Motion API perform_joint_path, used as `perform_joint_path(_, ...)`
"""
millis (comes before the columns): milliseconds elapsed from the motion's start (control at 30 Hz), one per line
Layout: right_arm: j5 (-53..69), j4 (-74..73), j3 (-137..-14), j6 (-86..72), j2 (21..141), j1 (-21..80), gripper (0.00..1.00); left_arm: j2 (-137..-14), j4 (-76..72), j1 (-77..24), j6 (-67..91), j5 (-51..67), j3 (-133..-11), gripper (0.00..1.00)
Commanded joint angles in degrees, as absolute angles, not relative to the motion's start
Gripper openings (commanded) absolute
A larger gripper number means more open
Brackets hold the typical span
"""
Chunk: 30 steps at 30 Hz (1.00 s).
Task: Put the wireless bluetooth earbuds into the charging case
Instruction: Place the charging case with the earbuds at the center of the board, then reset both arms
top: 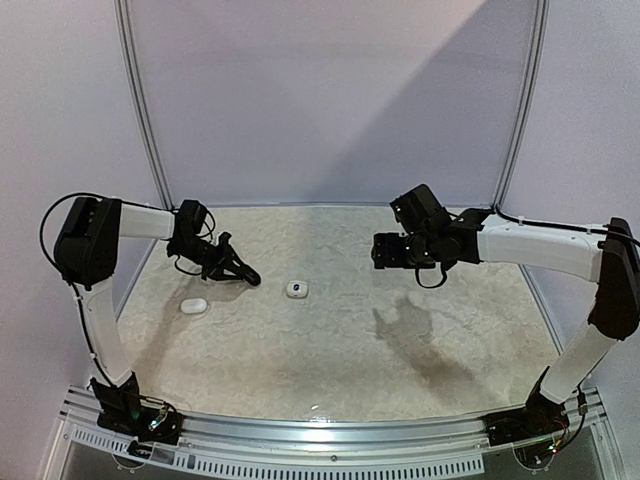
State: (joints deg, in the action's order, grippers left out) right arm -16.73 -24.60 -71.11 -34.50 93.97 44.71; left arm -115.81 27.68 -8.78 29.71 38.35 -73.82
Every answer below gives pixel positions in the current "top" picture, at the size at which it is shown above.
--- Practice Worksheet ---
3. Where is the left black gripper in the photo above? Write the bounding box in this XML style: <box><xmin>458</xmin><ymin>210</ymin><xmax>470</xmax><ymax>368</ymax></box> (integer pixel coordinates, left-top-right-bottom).
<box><xmin>170</xmin><ymin>235</ymin><xmax>248</xmax><ymax>280</ymax></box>

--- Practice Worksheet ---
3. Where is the white oval charging case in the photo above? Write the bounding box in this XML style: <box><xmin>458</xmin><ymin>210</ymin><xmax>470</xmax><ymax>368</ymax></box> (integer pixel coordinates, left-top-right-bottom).
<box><xmin>180</xmin><ymin>298</ymin><xmax>208</xmax><ymax>315</ymax></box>

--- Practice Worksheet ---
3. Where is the small white charging case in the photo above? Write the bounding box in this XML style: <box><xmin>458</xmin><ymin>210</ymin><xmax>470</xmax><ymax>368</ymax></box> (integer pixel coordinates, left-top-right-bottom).
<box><xmin>285</xmin><ymin>281</ymin><xmax>309</xmax><ymax>299</ymax></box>

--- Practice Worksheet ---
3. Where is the black oval charging case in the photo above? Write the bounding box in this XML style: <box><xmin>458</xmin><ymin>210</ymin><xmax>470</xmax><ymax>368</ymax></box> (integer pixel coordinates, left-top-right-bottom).
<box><xmin>244</xmin><ymin>272</ymin><xmax>261</xmax><ymax>287</ymax></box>

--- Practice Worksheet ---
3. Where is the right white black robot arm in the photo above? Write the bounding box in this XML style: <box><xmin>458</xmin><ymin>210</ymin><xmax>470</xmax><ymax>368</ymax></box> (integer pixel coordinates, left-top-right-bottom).
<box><xmin>371</xmin><ymin>184</ymin><xmax>639</xmax><ymax>436</ymax></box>

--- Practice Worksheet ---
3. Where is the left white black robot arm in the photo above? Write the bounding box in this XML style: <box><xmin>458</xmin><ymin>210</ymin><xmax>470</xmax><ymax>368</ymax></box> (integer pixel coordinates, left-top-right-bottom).
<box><xmin>51</xmin><ymin>192</ymin><xmax>261</xmax><ymax>389</ymax></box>

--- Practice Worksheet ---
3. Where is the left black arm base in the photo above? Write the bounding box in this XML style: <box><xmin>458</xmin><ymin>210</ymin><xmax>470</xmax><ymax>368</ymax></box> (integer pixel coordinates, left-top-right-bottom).
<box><xmin>90</xmin><ymin>373</ymin><xmax>184</xmax><ymax>446</ymax></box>

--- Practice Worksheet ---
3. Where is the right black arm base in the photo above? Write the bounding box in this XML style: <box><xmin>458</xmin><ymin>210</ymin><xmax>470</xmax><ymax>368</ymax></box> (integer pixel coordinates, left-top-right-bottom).
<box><xmin>481</xmin><ymin>391</ymin><xmax>569</xmax><ymax>446</ymax></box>

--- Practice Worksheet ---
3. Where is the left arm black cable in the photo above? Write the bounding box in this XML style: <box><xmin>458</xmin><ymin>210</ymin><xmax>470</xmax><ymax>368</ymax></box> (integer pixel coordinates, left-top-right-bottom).
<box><xmin>39</xmin><ymin>192</ymin><xmax>119</xmax><ymax>381</ymax></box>

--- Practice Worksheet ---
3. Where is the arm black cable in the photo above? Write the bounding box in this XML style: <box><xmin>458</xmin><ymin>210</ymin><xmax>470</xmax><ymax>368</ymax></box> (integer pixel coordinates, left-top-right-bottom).
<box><xmin>39</xmin><ymin>192</ymin><xmax>119</xmax><ymax>381</ymax></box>
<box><xmin>492</xmin><ymin>207</ymin><xmax>640</xmax><ymax>251</ymax></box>

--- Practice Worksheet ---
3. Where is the aluminium front rail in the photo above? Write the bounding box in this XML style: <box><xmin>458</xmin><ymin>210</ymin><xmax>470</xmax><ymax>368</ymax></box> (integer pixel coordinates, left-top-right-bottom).
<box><xmin>44</xmin><ymin>388</ymin><xmax>624</xmax><ymax>479</ymax></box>

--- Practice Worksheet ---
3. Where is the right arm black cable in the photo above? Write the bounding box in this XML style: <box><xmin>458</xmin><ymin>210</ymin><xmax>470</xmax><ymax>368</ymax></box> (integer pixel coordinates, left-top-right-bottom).
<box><xmin>492</xmin><ymin>207</ymin><xmax>640</xmax><ymax>251</ymax></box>

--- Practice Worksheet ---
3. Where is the left aluminium corner post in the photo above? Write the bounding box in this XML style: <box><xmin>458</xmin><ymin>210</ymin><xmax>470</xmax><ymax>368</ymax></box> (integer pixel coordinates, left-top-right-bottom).
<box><xmin>114</xmin><ymin>0</ymin><xmax>174</xmax><ymax>209</ymax></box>

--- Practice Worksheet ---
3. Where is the aluminium corner post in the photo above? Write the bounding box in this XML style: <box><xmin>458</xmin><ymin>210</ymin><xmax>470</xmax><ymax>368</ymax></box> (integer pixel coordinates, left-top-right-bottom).
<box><xmin>489</xmin><ymin>0</ymin><xmax>550</xmax><ymax>214</ymax></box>
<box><xmin>114</xmin><ymin>0</ymin><xmax>174</xmax><ymax>209</ymax></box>

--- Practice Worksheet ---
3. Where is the right aluminium corner post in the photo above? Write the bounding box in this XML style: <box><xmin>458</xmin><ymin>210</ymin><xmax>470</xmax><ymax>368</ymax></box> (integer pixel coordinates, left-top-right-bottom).
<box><xmin>489</xmin><ymin>0</ymin><xmax>550</xmax><ymax>214</ymax></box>

